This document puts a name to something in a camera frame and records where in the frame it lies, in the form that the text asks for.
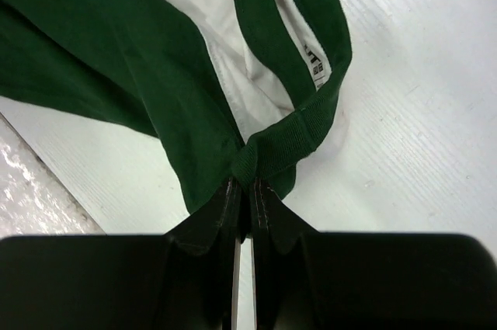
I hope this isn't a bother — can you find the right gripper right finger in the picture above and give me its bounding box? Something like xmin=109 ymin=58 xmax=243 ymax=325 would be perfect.
xmin=250 ymin=179 xmax=330 ymax=329

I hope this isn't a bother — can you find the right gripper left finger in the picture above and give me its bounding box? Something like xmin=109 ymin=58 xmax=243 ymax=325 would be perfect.
xmin=140 ymin=178 xmax=242 ymax=329

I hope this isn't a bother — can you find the green and white t shirt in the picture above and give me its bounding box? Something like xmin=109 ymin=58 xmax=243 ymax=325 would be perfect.
xmin=1 ymin=0 xmax=352 ymax=212

